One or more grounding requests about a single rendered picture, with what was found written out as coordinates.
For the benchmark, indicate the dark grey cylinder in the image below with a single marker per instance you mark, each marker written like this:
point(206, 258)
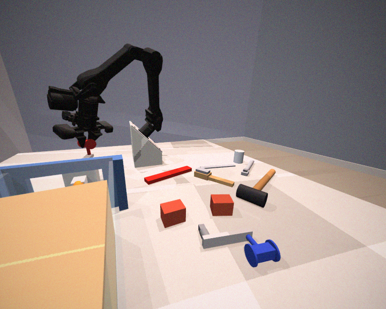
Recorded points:
point(238, 156)

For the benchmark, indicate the orange-red box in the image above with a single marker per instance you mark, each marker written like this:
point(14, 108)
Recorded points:
point(173, 213)
point(221, 205)

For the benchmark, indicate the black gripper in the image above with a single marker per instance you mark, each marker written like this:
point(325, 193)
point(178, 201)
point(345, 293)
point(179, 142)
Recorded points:
point(85, 123)

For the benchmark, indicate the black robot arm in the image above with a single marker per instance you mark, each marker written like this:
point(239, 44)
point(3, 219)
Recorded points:
point(94, 81)

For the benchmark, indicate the black mallet with wooden handle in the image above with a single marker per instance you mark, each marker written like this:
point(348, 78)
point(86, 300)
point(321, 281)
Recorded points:
point(254, 194)

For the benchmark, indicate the grey crank handle with blue knob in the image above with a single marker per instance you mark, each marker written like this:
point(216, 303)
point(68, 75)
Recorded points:
point(255, 253)

